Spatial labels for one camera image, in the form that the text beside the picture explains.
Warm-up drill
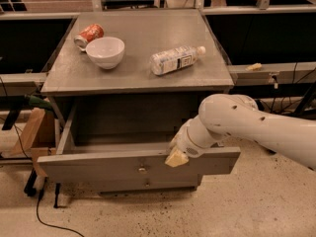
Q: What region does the small yellow foam piece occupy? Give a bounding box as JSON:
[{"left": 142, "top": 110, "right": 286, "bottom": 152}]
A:
[{"left": 246, "top": 63, "right": 262, "bottom": 71}]

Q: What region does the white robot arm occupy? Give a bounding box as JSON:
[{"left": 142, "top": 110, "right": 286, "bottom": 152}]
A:
[{"left": 165, "top": 94, "right": 316, "bottom": 171}]

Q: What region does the grey top drawer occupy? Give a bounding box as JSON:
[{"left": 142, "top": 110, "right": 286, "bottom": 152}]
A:
[{"left": 39, "top": 98, "right": 240, "bottom": 183}]

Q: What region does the green handled tool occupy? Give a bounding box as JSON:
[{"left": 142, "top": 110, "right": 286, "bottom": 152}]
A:
[{"left": 0, "top": 95, "right": 53, "bottom": 130}]

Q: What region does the brown cardboard box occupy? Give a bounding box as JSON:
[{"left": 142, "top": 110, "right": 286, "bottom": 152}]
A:
[{"left": 10, "top": 108, "right": 56, "bottom": 177}]

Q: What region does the red soda can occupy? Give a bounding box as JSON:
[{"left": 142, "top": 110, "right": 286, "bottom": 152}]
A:
[{"left": 74, "top": 24, "right": 104, "bottom": 51}]

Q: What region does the grey metal pole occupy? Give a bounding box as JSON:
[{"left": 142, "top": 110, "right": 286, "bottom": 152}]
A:
[{"left": 53, "top": 183, "right": 61, "bottom": 208}]

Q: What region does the clear plastic water bottle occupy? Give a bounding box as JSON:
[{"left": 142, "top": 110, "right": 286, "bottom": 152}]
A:
[{"left": 150, "top": 45, "right": 206, "bottom": 76}]

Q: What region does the white ceramic bowl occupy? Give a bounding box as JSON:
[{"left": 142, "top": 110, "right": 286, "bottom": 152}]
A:
[{"left": 86, "top": 37, "right": 125, "bottom": 69}]

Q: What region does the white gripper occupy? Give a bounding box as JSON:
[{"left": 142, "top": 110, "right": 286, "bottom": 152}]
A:
[{"left": 165, "top": 128, "right": 205, "bottom": 168}]

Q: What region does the black floor cable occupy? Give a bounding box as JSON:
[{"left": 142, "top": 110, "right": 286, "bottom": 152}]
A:
[{"left": 35, "top": 188, "right": 86, "bottom": 237}]

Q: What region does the grey drawer cabinet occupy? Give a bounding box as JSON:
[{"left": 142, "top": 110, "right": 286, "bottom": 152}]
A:
[{"left": 40, "top": 9, "right": 235, "bottom": 194}]

